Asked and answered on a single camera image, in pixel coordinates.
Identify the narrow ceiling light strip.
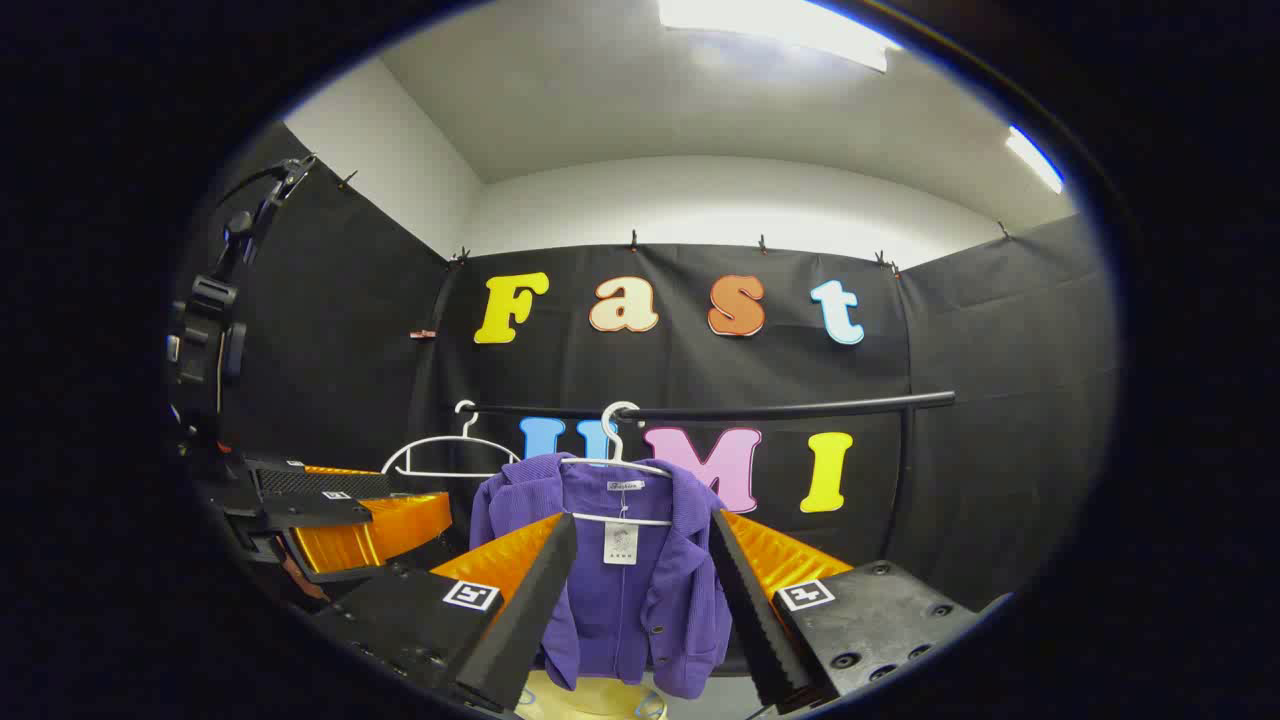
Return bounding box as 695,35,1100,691
1005,125,1066,196

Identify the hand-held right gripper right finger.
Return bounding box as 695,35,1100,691
708,508,986,713

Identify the black clothes rail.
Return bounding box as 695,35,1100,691
460,392,956,561

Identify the beige laundry hamper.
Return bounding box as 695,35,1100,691
515,668,669,720

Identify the black backdrop cloth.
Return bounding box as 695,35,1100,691
170,120,1121,641

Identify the large ceiling light panel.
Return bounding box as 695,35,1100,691
658,0,901,73

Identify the purple corduroy jacket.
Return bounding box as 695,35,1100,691
468,453,733,701

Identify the row of black backdrop clips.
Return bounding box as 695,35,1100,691
335,170,1013,276

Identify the white plastic hanger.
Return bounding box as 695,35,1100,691
560,402,676,528
382,400,521,481

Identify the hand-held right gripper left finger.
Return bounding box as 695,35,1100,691
308,512,579,716

